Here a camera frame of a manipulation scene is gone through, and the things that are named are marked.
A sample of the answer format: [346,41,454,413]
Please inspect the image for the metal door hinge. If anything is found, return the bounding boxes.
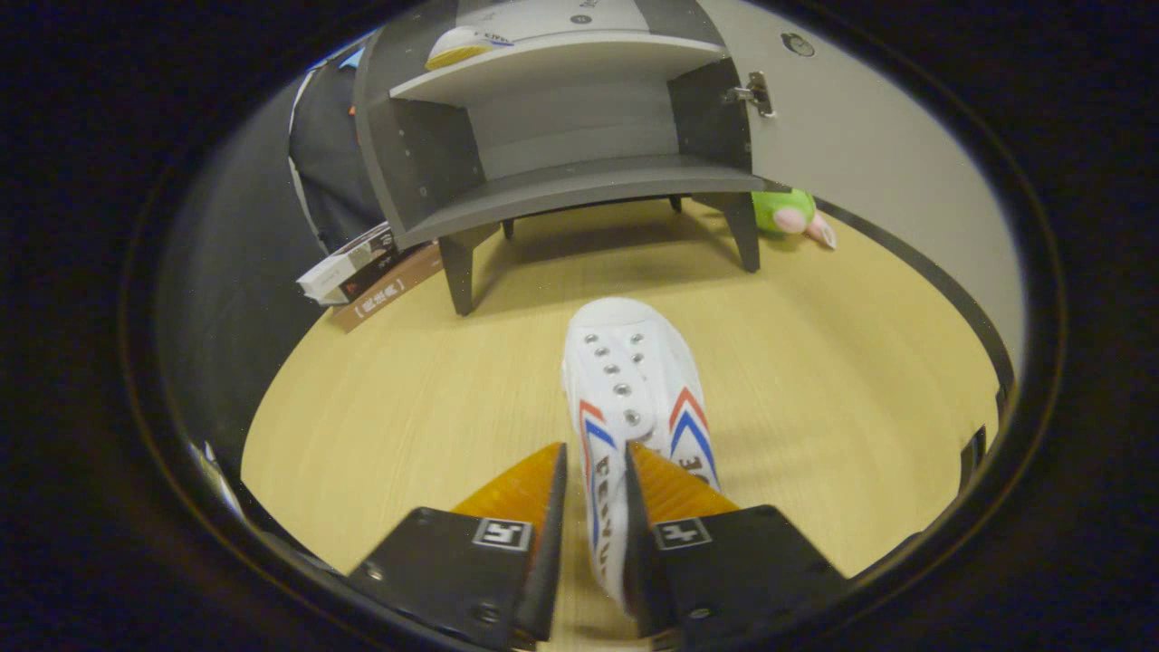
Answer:
[724,71,776,119]

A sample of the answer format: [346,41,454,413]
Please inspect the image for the white striped shoe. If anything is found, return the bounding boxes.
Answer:
[561,297,723,617]
[424,25,515,72]

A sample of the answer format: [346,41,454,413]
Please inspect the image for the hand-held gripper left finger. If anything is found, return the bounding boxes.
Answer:
[347,442,570,651]

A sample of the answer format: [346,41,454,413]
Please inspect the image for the dark book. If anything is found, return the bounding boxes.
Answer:
[340,246,426,304]

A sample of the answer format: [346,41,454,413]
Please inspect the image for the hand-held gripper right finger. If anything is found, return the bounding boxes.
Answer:
[623,441,852,639]

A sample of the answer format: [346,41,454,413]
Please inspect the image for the black backdrop cloth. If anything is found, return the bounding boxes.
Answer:
[158,45,390,472]

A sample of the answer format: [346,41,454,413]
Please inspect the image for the grey shoe cabinet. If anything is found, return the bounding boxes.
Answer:
[353,0,766,316]

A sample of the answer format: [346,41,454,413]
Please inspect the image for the green plush toy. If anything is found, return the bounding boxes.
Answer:
[752,188,837,250]

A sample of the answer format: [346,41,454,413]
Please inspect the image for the brown book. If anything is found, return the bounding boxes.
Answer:
[330,243,445,333]

